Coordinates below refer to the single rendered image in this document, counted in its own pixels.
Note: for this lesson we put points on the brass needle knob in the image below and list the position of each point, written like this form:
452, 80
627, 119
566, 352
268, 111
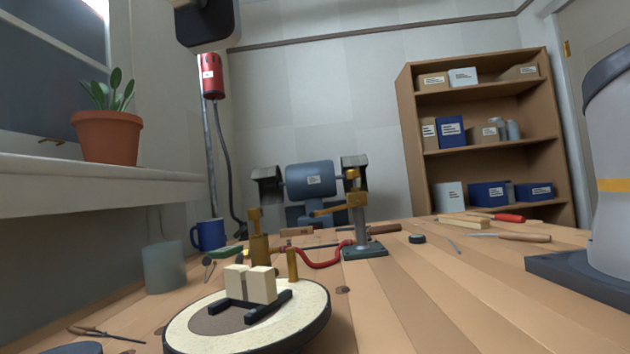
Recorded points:
353, 173

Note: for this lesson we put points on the brass turntable peg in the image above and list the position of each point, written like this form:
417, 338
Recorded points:
293, 265

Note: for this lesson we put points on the blue-grey bench grinder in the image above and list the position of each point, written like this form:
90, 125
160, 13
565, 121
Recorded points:
307, 182

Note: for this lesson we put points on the wooden bench peg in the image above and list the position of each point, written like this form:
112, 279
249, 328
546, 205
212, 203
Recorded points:
296, 231

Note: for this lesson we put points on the brass gas cock body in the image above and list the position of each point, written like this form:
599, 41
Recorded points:
259, 248

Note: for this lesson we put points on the cream-topped black turntable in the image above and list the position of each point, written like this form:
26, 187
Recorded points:
295, 317

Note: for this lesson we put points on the brass torch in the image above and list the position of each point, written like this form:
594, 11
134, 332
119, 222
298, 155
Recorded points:
357, 199

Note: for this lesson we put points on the black thin rod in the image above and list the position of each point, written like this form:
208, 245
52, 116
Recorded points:
320, 245

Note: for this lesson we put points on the grey torch stand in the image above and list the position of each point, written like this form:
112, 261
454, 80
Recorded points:
364, 251

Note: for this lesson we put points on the dark flexible shaft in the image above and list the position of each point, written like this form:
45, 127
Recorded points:
226, 162

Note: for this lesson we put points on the grey motor stand pole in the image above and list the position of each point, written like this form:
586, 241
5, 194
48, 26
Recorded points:
208, 147

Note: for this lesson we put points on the green flat block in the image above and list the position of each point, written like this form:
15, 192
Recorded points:
225, 252

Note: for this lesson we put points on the blue mug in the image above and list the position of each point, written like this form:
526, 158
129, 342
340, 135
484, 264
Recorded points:
211, 235

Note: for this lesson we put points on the black round puck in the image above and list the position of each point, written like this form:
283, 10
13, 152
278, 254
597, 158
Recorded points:
417, 239

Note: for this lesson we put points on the cream slotted block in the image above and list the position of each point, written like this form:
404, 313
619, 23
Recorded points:
261, 285

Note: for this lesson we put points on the tall tan cardboard box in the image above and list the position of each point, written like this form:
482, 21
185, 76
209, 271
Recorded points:
428, 134

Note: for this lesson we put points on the white box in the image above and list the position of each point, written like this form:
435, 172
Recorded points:
449, 198

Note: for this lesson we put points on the grey round-headed tool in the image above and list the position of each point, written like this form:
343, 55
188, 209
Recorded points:
206, 260

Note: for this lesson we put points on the tall blue box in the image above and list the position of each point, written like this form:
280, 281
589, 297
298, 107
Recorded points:
450, 132

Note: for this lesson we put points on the red hanging motor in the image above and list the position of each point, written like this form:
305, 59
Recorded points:
212, 76

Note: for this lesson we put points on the small grey scribe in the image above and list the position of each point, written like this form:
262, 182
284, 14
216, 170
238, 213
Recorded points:
453, 246

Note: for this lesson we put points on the pale wooden block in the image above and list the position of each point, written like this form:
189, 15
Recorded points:
463, 222

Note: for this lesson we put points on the flat blue box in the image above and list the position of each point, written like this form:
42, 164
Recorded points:
534, 193
487, 195

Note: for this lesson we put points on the grey-green beaker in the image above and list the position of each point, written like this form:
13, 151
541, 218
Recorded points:
164, 268

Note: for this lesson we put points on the pale blue box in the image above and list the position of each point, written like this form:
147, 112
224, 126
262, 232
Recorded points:
462, 77

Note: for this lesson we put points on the grey metal can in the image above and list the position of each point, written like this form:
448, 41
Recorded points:
513, 130
497, 129

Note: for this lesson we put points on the grey box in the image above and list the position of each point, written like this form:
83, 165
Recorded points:
510, 192

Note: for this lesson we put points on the terracotta potted plant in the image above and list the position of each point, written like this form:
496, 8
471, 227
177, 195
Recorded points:
106, 138

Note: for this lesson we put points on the wooden shelf unit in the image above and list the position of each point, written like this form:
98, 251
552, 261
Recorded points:
541, 162

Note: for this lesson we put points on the grey window sill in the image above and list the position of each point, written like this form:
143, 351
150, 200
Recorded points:
74, 187

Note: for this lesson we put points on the window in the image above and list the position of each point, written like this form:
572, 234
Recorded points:
44, 74

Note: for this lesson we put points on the dark grey rounded object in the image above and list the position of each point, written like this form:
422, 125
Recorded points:
74, 348

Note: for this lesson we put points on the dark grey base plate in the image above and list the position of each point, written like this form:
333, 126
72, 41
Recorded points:
561, 273

